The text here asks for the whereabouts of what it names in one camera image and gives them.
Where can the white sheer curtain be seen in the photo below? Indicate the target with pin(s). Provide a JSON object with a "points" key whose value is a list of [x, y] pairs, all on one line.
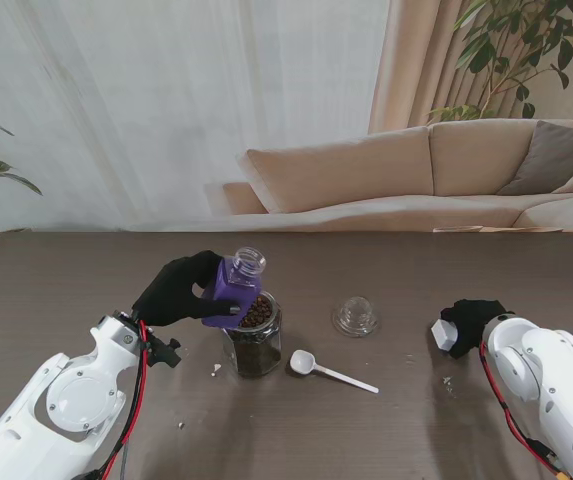
{"points": [[166, 110]]}

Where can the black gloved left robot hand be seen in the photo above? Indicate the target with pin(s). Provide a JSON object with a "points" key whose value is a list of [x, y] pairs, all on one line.
{"points": [[171, 295]]}

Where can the beige sofa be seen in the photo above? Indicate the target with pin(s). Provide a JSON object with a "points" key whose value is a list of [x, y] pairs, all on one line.
{"points": [[366, 165]]}

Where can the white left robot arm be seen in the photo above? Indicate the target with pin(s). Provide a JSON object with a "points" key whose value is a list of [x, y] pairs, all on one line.
{"points": [[71, 395]]}

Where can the white plastic spoon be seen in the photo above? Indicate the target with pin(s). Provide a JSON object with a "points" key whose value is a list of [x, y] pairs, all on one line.
{"points": [[303, 362]]}

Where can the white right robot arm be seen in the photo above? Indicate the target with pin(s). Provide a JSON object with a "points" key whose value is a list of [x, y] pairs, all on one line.
{"points": [[551, 380]]}

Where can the purple coffee jar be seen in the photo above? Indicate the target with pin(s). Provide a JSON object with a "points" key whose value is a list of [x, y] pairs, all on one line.
{"points": [[231, 292]]}

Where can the clear glass jar lid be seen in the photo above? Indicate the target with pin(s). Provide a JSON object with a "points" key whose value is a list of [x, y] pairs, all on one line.
{"points": [[356, 317]]}

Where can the tall green leafy plant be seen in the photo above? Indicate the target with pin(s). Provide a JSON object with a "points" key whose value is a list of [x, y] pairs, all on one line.
{"points": [[511, 40]]}

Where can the beige pleated curtain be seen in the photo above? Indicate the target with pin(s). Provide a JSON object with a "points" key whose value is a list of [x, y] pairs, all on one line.
{"points": [[416, 75]]}

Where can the grey sofa cushion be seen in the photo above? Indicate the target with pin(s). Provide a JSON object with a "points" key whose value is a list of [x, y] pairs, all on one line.
{"points": [[551, 160]]}

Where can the white square jar cap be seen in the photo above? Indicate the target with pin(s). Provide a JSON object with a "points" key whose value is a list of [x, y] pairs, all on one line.
{"points": [[443, 336]]}

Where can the glass jar of coffee beans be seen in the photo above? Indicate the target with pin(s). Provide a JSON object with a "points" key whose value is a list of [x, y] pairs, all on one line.
{"points": [[253, 350]]}

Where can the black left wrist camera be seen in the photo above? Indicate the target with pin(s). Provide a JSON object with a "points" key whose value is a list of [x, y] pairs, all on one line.
{"points": [[165, 352]]}

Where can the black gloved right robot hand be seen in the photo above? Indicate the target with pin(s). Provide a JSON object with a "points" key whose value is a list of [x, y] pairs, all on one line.
{"points": [[473, 320]]}

